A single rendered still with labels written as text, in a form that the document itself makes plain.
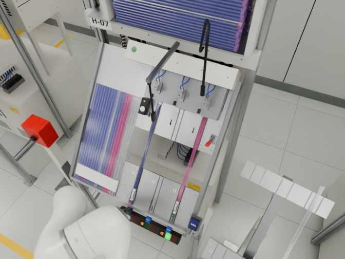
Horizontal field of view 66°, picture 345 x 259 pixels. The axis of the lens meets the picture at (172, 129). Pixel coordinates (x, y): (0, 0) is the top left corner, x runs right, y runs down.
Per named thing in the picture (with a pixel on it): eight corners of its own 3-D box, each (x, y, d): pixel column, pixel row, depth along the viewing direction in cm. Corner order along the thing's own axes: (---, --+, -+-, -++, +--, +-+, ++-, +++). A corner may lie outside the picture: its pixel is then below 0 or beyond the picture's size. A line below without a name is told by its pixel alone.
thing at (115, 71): (214, 153, 121) (212, 155, 116) (94, 108, 140) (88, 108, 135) (238, 82, 114) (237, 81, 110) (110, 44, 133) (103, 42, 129)
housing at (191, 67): (235, 91, 116) (231, 90, 103) (138, 62, 130) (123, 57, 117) (242, 73, 115) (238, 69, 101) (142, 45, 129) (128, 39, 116)
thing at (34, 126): (78, 202, 209) (35, 145, 147) (54, 190, 216) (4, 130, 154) (96, 177, 222) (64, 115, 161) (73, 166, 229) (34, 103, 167)
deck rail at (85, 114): (79, 174, 147) (71, 177, 141) (76, 173, 148) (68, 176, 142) (110, 44, 134) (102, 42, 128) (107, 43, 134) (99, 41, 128)
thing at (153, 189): (188, 227, 126) (186, 230, 123) (76, 173, 144) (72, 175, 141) (200, 190, 122) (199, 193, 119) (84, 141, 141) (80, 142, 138)
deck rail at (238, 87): (193, 228, 128) (189, 235, 122) (189, 227, 128) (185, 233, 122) (243, 83, 114) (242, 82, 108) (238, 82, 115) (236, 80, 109)
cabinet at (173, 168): (204, 224, 196) (212, 186, 147) (123, 187, 216) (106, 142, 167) (232, 156, 231) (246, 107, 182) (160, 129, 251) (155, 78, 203)
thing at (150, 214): (189, 227, 128) (185, 234, 121) (79, 174, 147) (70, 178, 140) (190, 225, 128) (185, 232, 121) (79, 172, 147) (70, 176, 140)
